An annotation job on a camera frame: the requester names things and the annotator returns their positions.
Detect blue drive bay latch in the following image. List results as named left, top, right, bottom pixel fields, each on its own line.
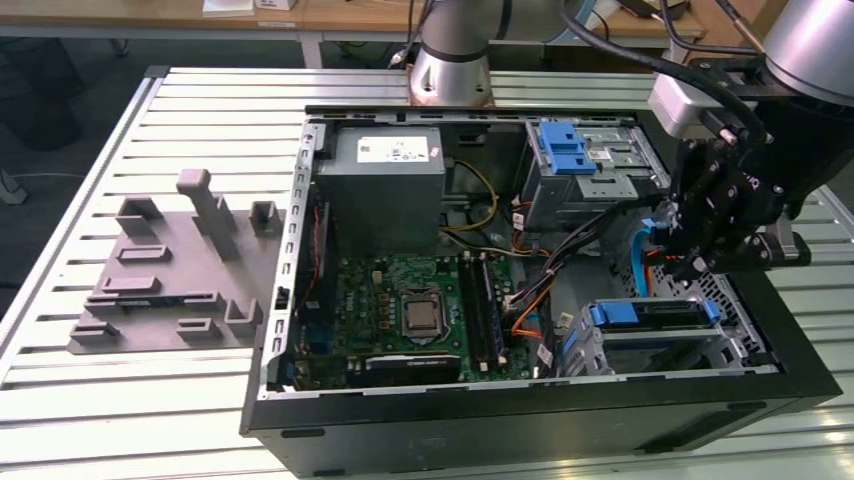
left=536, top=122, right=601, bottom=176

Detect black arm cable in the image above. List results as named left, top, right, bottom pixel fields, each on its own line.
left=556, top=0, right=775, bottom=146

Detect grey power supply unit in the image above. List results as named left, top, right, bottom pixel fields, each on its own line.
left=312, top=124, right=447, bottom=259

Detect wooden desk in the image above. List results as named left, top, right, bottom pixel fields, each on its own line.
left=0, top=0, right=708, bottom=76

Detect square brown base plate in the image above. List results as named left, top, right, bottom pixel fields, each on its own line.
left=405, top=92, right=499, bottom=109

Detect silver CPU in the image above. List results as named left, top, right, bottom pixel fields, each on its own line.
left=404, top=298, right=440, bottom=331

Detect blue SATA wire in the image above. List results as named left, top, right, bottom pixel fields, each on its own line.
left=625, top=217, right=672, bottom=301

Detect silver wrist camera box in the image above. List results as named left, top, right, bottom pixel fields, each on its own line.
left=645, top=74, right=735, bottom=136

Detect green motherboard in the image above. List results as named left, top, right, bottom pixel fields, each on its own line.
left=289, top=252, right=535, bottom=389

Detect metal disk bay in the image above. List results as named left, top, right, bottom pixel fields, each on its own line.
left=556, top=294, right=761, bottom=379

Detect orange wires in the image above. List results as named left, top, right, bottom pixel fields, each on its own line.
left=509, top=279, right=559, bottom=344

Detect black PC case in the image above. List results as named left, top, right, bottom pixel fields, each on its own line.
left=238, top=104, right=843, bottom=476

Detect grey parts rack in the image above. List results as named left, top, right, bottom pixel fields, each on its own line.
left=65, top=167, right=292, bottom=357

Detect brown wooden cabinet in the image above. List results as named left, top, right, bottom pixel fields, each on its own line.
left=679, top=0, right=775, bottom=64

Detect hard disk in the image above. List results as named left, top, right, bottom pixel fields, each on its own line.
left=563, top=298, right=721, bottom=364

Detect metal optical drive cage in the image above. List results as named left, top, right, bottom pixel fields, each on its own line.
left=519, top=119, right=675, bottom=234

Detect black white wire bundle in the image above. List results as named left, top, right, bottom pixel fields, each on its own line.
left=436, top=227, right=539, bottom=259

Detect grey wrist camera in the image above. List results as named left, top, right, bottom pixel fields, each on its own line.
left=759, top=224, right=812, bottom=266

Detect yellow wires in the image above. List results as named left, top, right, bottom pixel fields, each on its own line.
left=439, top=158, right=501, bottom=234

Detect black RAM slot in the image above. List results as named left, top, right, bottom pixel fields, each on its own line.
left=479, top=252, right=509, bottom=371
left=459, top=252, right=488, bottom=371

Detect CPU socket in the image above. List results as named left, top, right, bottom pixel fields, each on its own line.
left=397, top=287, right=447, bottom=346

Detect black cable bundle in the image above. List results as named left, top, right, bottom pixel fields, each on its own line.
left=516, top=199, right=668, bottom=306

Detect black office chair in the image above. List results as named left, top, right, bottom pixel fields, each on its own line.
left=0, top=37, right=86, bottom=151

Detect black graphics card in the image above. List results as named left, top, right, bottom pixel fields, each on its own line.
left=345, top=352, right=461, bottom=389

